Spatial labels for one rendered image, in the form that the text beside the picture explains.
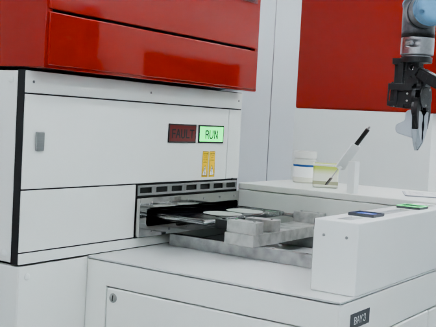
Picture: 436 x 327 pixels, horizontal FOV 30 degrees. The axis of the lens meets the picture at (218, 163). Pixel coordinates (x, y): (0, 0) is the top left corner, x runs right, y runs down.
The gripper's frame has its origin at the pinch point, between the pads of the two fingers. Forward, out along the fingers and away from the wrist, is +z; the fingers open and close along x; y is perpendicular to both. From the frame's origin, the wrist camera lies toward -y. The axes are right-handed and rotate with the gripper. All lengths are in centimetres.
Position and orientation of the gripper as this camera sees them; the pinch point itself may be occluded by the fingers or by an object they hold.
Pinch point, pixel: (419, 145)
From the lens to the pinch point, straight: 192.1
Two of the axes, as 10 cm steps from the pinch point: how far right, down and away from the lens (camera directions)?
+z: -0.5, 10.0, 0.5
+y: -8.3, -0.7, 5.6
